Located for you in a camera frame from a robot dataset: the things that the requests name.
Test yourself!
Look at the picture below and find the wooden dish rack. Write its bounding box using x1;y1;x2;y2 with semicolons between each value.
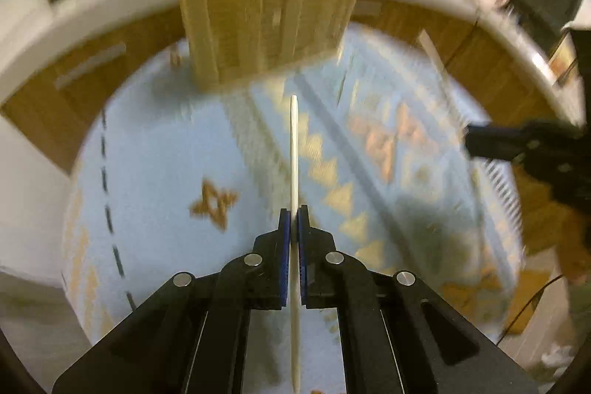
171;0;373;94

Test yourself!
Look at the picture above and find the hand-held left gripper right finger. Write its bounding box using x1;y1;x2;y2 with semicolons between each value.
298;205;542;394

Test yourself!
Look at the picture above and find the white kitchen counter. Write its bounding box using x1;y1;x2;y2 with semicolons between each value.
0;0;583;128

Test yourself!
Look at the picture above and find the patterned blue tablecloth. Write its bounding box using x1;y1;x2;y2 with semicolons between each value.
60;25;528;394

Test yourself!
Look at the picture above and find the bamboo chopstick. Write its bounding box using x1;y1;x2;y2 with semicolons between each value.
288;95;304;394

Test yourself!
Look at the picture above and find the thin black cable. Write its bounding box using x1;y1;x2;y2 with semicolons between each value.
442;5;482;68

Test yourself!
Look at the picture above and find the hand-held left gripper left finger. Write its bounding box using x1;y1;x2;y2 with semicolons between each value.
52;208;293;394

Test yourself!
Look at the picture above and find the white crumpled paper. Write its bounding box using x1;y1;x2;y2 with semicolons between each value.
539;342;579;373

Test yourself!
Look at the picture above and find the black floor cable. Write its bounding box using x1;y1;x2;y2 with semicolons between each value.
498;273;567;336

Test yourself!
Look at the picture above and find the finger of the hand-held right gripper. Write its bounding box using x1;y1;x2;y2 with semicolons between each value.
464;123;532;161

